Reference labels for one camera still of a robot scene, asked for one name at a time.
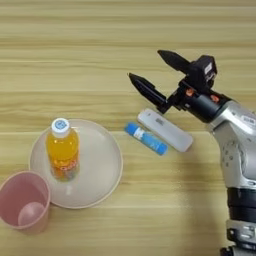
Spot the orange juice bottle white cap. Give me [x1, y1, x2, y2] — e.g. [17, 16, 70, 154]
[45, 117, 81, 183]

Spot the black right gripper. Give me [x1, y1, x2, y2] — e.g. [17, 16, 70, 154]
[128, 49, 233, 124]

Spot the white flat remote-like device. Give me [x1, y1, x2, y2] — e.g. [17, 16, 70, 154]
[136, 107, 194, 153]

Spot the blue glue stick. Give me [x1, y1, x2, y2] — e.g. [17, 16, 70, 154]
[124, 121, 168, 156]

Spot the pink plastic cup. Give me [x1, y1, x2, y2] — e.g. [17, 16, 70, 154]
[0, 170, 52, 235]

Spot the beige round plate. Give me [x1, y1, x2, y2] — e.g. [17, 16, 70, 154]
[28, 118, 124, 210]

